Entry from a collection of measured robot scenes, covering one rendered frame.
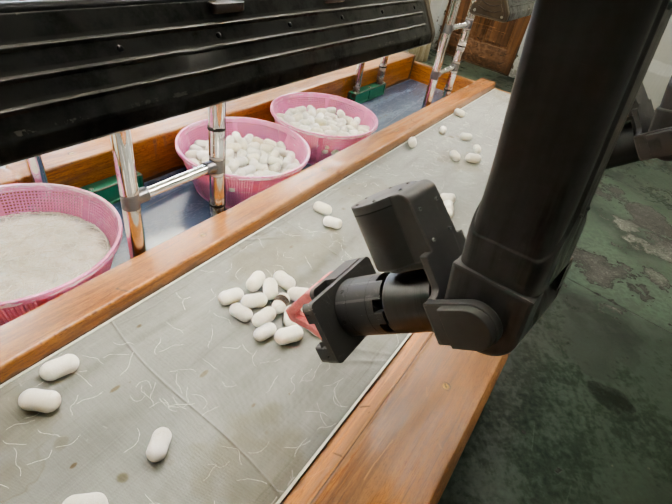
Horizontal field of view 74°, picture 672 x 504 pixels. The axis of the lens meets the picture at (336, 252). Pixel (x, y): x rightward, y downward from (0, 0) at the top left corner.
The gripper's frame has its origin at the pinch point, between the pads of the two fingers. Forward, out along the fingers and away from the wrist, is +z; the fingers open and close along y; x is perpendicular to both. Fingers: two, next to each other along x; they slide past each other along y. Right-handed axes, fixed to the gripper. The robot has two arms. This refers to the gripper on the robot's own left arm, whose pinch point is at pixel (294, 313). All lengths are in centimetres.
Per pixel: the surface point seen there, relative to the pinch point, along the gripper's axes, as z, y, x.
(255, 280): 11.6, -5.6, -2.8
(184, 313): 15.7, 3.6, -3.6
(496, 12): -9, -72, -24
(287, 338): 4.7, -1.0, 3.8
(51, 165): 43, -3, -31
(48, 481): 10.5, 24.9, 1.0
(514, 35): 101, -485, -32
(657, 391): -5, -124, 111
